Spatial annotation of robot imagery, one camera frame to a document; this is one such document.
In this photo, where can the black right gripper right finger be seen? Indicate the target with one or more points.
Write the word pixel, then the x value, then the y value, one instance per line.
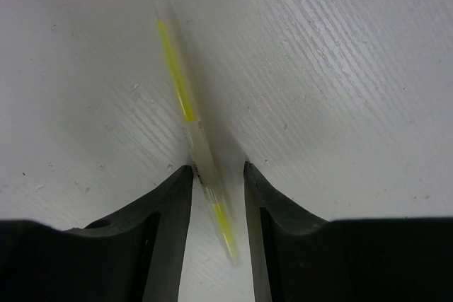
pixel 298 256

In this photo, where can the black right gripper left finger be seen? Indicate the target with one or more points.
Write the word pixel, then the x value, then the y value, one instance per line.
pixel 133 254

